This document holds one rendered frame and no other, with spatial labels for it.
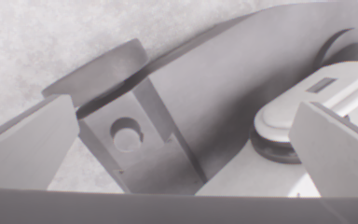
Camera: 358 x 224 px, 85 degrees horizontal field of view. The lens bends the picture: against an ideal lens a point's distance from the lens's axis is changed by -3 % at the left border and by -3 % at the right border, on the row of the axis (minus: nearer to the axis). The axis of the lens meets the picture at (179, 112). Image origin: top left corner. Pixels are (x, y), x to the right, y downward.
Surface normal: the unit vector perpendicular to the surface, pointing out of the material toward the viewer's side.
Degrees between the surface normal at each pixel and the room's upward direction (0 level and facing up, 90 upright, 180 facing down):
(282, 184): 90
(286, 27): 0
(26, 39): 0
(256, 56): 0
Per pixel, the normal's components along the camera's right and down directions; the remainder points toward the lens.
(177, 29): 0.28, 0.27
